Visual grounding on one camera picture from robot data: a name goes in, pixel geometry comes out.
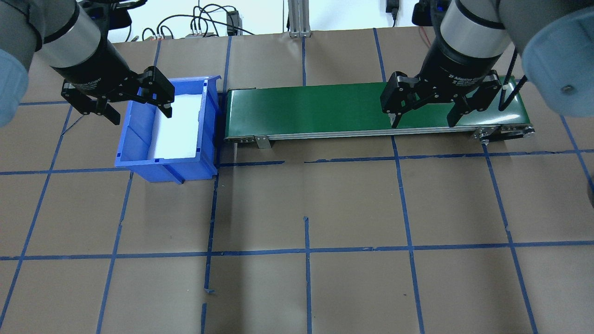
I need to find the white bin liner sheet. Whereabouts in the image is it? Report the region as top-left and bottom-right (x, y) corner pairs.
(148, 92), (205, 159)

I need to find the blue plastic storage bin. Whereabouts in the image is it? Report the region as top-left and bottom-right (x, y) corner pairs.
(114, 75), (223, 185)

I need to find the green belt conveyor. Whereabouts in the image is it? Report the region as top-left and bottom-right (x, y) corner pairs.
(223, 76), (536, 150)

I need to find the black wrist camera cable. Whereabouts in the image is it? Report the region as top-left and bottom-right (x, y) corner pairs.
(499, 46), (529, 112)

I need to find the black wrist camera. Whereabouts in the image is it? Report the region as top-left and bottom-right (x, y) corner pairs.
(412, 0), (448, 27)
(84, 0), (133, 29)

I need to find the aluminium profile post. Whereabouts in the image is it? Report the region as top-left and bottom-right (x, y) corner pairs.
(287, 0), (312, 38)

